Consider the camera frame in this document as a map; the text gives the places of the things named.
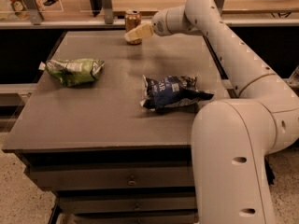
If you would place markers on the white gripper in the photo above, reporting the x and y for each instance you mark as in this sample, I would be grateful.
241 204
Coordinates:
159 25

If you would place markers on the orange snack package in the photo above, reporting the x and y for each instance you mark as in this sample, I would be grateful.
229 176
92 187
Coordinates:
15 10

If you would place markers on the grey metal bracket left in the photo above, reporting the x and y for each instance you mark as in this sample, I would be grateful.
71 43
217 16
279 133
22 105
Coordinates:
35 15

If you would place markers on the grey metal bracket middle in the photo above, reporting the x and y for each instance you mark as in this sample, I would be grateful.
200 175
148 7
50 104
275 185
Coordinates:
108 11

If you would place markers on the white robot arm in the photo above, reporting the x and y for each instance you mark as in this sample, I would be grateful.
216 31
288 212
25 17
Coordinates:
231 137

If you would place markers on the top drawer with knob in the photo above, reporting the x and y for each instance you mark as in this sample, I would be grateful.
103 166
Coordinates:
127 175

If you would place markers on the orange soda can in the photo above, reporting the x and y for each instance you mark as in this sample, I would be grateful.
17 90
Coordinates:
132 20

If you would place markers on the green chip bag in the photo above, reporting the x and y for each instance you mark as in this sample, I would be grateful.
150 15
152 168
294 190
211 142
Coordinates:
71 73

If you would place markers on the middle drawer with knob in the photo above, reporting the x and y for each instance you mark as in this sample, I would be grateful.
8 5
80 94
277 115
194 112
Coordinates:
135 202

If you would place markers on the bottom drawer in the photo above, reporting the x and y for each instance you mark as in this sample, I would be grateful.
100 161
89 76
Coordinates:
184 217

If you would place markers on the small black object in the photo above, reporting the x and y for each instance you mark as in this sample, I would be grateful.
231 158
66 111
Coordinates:
48 3

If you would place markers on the blue chip bag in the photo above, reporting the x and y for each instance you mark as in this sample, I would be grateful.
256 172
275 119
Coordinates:
171 92

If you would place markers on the drawer with knob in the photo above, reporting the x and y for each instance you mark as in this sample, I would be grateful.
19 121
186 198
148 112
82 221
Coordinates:
127 175
135 202

